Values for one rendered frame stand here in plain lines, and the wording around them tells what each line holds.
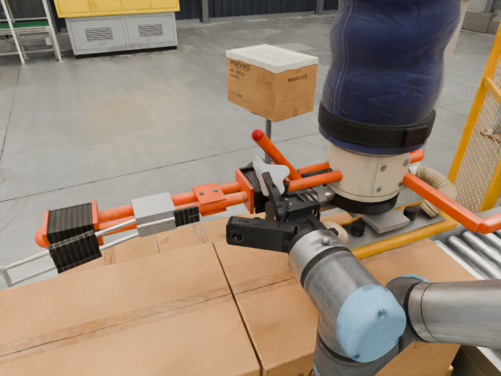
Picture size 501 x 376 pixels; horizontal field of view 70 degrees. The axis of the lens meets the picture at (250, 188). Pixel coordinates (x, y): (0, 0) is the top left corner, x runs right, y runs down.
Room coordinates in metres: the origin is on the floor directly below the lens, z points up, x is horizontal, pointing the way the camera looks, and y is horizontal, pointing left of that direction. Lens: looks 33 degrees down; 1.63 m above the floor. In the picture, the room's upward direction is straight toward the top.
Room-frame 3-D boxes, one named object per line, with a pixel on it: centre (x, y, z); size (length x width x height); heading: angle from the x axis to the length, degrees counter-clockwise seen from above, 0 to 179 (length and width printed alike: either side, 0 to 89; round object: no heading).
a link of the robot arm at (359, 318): (0.32, -0.14, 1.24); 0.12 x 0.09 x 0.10; 22
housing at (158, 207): (0.53, 0.18, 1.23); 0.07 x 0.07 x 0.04; 22
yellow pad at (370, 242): (0.61, -0.29, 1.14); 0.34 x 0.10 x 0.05; 112
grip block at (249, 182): (0.61, -0.02, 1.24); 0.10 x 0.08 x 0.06; 22
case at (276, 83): (2.79, -0.15, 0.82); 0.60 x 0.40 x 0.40; 37
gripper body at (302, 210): (0.48, -0.08, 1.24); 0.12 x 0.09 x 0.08; 22
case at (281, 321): (0.69, -0.24, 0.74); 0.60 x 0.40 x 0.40; 110
